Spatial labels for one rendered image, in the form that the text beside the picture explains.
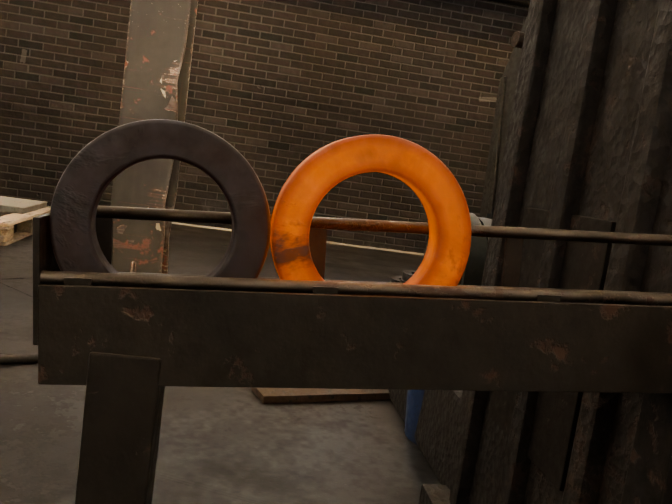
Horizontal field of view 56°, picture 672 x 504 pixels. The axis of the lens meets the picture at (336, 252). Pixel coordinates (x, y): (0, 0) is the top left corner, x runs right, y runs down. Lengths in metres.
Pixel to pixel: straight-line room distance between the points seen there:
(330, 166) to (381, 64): 6.29
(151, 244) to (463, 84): 4.63
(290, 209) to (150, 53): 2.62
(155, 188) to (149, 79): 0.50
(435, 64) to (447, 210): 6.41
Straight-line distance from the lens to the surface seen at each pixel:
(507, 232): 0.69
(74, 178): 0.58
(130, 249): 3.16
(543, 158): 1.26
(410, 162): 0.59
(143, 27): 3.18
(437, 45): 7.02
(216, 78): 6.70
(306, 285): 0.56
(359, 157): 0.57
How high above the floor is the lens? 0.74
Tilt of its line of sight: 7 degrees down
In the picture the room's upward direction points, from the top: 8 degrees clockwise
